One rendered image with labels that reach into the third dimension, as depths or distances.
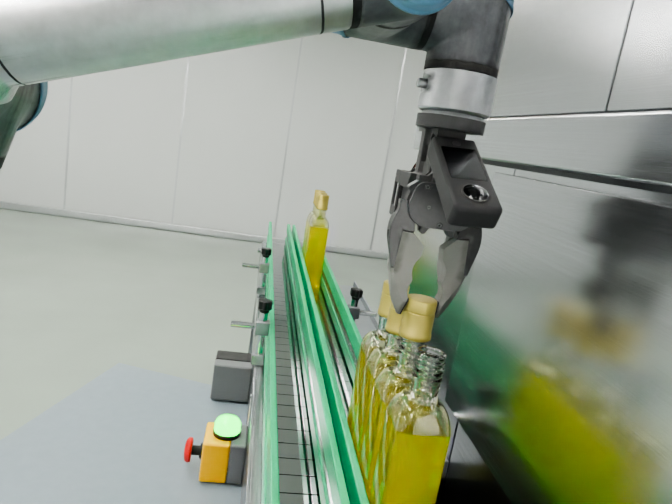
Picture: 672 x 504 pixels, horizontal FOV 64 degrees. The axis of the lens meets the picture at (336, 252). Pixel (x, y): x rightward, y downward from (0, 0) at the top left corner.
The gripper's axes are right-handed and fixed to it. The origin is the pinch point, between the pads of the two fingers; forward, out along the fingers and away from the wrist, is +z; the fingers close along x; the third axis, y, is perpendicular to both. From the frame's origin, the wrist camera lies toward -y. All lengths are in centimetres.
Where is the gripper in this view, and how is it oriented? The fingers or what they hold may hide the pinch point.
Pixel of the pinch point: (420, 306)
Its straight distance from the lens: 59.5
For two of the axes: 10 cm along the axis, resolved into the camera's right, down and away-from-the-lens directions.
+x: -9.8, -1.3, -1.6
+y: -1.3, -2.2, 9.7
